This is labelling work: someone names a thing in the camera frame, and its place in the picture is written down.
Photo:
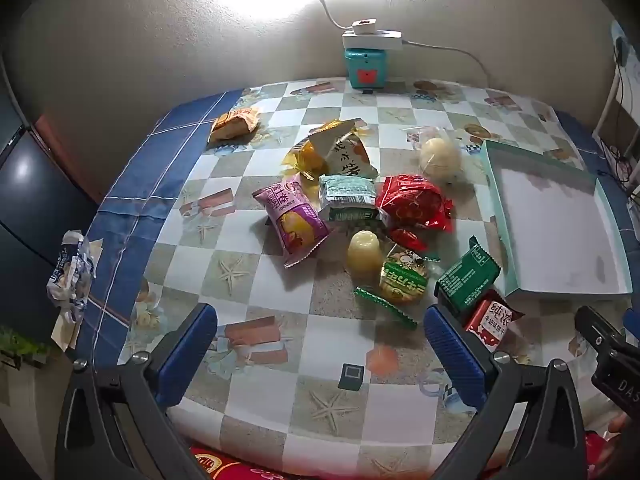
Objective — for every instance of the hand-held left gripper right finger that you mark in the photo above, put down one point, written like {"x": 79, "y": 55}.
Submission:
{"x": 452, "y": 355}

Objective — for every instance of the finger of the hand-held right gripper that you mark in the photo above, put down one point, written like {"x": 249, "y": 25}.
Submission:
{"x": 597, "y": 332}

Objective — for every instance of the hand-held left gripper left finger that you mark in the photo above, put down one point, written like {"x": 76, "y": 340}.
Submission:
{"x": 186, "y": 355}

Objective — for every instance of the red and white biscuit packet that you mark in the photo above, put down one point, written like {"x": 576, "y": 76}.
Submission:
{"x": 492, "y": 322}

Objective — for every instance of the dark green snack packet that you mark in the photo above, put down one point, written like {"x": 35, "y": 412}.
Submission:
{"x": 467, "y": 275}

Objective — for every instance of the green yellow cartoon snack packet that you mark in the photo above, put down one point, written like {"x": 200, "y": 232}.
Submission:
{"x": 402, "y": 280}

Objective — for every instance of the shallow teal cardboard box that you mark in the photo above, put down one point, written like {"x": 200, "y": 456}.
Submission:
{"x": 555, "y": 230}

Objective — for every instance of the yellow jelly cup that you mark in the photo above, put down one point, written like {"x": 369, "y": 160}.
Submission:
{"x": 364, "y": 255}

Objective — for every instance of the large red snack packet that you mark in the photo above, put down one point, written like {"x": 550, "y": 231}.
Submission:
{"x": 412, "y": 202}

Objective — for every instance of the pink cake roll packet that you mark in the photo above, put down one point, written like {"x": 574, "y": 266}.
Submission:
{"x": 292, "y": 217}

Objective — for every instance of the round pastry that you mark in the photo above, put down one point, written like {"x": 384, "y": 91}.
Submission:
{"x": 440, "y": 157}

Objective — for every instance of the silver snack packet red lettering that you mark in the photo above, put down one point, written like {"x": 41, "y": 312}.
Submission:
{"x": 350, "y": 157}

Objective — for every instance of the small red candy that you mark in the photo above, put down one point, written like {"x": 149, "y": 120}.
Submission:
{"x": 407, "y": 239}

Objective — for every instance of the crumpled white wrapper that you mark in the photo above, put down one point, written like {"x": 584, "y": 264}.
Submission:
{"x": 72, "y": 270}

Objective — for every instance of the red printed cloth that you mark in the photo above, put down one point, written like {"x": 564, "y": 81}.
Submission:
{"x": 280, "y": 470}

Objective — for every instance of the pale teal snack packet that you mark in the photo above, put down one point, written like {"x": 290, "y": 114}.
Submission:
{"x": 347, "y": 197}

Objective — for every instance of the black cabinet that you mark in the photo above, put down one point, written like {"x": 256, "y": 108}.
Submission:
{"x": 35, "y": 200}

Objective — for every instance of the yellow transparent snack packet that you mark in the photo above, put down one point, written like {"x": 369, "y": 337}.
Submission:
{"x": 306, "y": 154}

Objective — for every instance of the orange snack packet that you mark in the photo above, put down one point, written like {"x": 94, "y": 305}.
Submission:
{"x": 232, "y": 124}

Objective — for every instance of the teal cube box red label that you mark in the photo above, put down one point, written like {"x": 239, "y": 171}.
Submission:
{"x": 366, "y": 67}

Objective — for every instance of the white gooseneck lamp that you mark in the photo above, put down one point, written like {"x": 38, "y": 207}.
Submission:
{"x": 332, "y": 10}

